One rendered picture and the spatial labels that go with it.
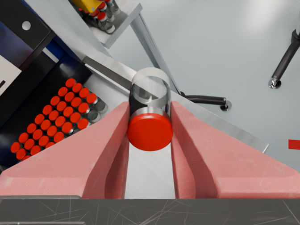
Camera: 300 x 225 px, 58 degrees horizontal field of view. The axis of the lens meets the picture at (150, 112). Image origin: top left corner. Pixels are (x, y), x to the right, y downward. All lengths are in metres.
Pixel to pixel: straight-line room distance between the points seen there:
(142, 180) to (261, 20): 1.42
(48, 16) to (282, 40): 1.32
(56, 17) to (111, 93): 0.17
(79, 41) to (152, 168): 0.30
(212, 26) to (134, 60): 0.52
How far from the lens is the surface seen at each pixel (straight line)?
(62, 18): 0.56
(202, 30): 1.75
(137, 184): 0.46
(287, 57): 1.45
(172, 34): 1.79
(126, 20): 0.66
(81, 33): 0.59
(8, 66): 0.53
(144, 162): 0.46
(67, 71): 0.65
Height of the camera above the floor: 1.30
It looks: 58 degrees down
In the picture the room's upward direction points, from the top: 39 degrees counter-clockwise
